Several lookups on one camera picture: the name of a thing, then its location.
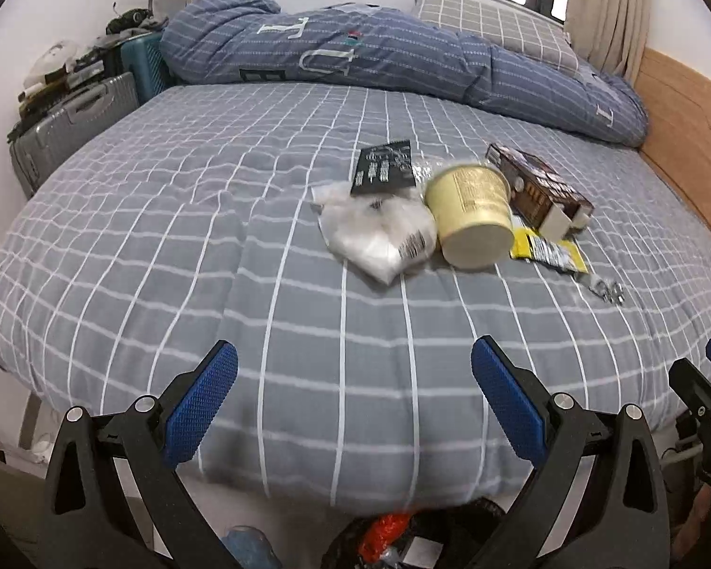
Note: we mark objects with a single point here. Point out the blue striped duvet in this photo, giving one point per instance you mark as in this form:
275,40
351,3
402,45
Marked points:
238,41

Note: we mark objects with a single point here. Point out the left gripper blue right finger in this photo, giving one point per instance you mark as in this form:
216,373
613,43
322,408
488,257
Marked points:
512,393

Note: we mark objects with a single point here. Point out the wooden headboard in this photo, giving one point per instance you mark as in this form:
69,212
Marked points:
678,145

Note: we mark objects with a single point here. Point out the red plastic bag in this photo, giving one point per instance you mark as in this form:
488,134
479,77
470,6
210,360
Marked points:
381,534

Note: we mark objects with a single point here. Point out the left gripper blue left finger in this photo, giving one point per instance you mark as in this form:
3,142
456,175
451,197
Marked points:
192,400

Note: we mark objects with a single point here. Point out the grey suitcase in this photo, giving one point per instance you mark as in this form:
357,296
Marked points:
39,149

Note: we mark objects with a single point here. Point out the grey checked bed sheet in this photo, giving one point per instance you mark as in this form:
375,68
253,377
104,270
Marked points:
190,221

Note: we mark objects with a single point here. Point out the teal suitcase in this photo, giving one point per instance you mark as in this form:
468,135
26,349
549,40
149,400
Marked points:
141,56

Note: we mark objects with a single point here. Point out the yellow noodle cup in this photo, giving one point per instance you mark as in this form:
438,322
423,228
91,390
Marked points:
471,208

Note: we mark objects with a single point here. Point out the yellow snack wrapper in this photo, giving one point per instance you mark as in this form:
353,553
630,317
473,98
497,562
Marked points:
562,255

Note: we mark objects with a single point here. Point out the white translucent plastic bag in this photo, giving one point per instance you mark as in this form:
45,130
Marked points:
382,235

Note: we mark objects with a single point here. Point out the left blue slipper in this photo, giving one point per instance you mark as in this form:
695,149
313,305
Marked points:
251,548

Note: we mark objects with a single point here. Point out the clutter on suitcases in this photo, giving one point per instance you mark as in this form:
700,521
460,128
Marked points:
68,66

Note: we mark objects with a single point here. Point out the brown carton box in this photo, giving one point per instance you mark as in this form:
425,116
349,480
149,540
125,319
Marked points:
541,197

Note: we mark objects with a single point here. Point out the silver foil wrapper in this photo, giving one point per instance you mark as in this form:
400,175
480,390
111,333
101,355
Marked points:
607,289

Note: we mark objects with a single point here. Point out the clear bubble wrap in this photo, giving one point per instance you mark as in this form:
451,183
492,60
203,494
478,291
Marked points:
426,168

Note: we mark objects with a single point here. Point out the right hand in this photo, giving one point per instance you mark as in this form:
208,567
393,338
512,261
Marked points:
692,545

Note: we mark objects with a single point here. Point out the black wet wipe packet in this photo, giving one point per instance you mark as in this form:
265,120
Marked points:
384,169

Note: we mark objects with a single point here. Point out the black trash bin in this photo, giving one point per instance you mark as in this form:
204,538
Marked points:
436,538

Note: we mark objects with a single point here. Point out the beige curtain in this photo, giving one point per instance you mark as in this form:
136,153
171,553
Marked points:
610,34

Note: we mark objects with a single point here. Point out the grey checked pillow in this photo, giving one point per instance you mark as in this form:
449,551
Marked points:
515,30

